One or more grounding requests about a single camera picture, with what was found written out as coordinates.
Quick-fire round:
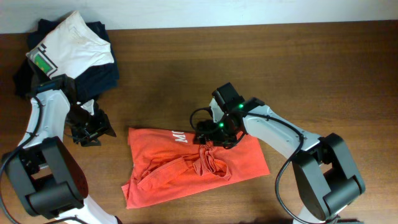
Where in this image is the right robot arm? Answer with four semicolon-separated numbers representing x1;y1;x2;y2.
191;83;366;223

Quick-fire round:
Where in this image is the white folded t-shirt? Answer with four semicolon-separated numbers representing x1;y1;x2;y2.
26;11;114;79

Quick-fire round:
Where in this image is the red orange t-shirt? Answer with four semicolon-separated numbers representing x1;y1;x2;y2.
121;128;270;209

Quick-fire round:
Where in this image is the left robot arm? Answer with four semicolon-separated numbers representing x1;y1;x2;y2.
1;75;120;224

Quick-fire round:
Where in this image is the navy folded garment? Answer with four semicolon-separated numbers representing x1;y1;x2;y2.
12;19;119;102

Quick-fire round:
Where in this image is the right black cable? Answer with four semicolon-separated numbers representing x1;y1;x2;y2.
189;107;340;224

